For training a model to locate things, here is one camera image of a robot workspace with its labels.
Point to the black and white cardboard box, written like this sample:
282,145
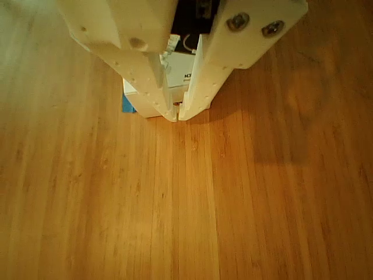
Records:
180,67

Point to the blue tape square target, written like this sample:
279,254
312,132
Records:
128,105

